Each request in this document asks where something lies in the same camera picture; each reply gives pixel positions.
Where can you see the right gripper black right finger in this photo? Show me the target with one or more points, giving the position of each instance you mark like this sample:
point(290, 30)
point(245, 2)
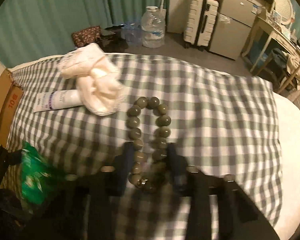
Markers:
point(238, 216)

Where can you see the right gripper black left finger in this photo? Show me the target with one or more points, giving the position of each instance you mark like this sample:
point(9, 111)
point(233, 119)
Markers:
point(61, 215)

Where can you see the green medicine packet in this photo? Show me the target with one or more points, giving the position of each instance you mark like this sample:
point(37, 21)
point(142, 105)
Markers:
point(38, 177)

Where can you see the green checkered cloth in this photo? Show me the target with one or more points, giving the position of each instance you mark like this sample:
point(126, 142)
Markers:
point(222, 124)

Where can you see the white fluffy blanket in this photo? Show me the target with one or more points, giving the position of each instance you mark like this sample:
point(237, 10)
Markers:
point(289, 137)

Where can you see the white cream tube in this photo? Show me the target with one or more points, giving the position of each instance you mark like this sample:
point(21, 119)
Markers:
point(56, 100)

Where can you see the brown cardboard box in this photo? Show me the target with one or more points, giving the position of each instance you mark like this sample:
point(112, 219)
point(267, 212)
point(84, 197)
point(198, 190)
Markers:
point(10, 96)

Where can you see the crumpled white cloth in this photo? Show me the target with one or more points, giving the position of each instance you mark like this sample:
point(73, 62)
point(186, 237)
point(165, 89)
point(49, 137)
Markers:
point(97, 79)

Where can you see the wooden chair with clothes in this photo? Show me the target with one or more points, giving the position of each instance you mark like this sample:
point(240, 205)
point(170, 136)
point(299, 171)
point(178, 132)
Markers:
point(284, 69)

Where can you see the floral patterned bag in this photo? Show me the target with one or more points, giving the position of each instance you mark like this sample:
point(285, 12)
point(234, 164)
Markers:
point(86, 36)

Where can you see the blue crushed water bottle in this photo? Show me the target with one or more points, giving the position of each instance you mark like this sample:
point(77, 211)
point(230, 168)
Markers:
point(132, 34)

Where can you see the large green curtain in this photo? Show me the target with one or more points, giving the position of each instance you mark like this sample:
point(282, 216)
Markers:
point(31, 29)

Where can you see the white dressing table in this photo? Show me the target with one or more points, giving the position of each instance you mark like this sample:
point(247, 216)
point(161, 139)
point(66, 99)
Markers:
point(273, 34)

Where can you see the large clear water jug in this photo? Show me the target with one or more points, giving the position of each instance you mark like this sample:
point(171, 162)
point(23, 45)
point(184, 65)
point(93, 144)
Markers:
point(153, 28)

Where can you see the silver mini fridge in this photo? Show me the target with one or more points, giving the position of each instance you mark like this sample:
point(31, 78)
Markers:
point(234, 21)

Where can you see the white hard suitcase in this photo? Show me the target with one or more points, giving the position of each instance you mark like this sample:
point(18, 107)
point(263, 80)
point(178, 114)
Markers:
point(200, 23)

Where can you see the white oval vanity mirror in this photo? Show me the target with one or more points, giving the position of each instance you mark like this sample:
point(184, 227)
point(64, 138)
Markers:
point(285, 9)

